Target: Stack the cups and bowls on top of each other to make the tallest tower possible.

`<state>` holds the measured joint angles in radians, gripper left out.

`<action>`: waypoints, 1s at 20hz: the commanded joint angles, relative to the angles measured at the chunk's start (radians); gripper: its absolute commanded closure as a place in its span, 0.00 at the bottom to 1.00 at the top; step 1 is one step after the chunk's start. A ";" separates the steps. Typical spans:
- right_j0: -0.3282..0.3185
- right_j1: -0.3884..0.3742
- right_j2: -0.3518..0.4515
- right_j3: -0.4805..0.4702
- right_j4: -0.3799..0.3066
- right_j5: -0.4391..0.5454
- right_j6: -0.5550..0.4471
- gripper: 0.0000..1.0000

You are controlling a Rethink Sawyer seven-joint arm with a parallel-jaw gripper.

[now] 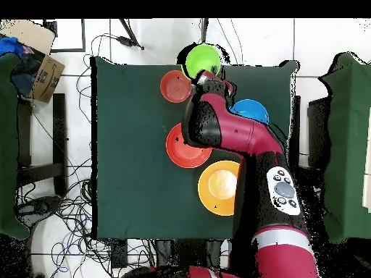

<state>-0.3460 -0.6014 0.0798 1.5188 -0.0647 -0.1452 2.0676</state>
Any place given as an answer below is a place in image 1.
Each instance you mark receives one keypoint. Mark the green plastic bowl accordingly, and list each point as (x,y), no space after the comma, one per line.
(203,58)

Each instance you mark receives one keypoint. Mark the large orange plastic bowl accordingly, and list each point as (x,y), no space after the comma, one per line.
(217,188)

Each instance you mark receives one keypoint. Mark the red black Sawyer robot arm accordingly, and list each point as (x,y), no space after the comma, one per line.
(246,136)

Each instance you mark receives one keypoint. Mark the small orange-red ringed bowl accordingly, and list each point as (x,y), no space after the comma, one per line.
(176,87)

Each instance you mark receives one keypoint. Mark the black tripod leg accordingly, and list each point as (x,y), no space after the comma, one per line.
(130,32)
(204,29)

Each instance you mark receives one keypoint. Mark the large blue plastic bowl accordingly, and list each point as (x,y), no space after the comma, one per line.
(252,108)

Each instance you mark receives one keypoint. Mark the wide orange-red shallow bowl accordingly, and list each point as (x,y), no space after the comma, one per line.
(182,156)

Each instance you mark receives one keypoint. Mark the dark green table cloth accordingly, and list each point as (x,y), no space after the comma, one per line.
(130,173)

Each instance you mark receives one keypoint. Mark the green cloth covered table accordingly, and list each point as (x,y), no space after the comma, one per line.
(347,144)
(7,144)

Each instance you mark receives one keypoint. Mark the brown cardboard box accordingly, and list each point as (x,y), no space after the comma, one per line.
(47,78)

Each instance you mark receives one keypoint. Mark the small black power box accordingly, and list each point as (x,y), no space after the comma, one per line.
(119,253)

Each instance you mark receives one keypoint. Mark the blue cloth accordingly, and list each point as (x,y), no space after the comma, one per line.
(10,45)

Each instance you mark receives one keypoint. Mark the black rounded floor base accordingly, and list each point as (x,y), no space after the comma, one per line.
(40,207)

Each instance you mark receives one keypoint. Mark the black metal frame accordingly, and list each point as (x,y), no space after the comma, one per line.
(83,34)

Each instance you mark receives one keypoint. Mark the black chair frame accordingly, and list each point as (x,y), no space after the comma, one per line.
(59,130)

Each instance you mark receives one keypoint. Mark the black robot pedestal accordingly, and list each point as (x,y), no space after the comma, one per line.
(185,254)

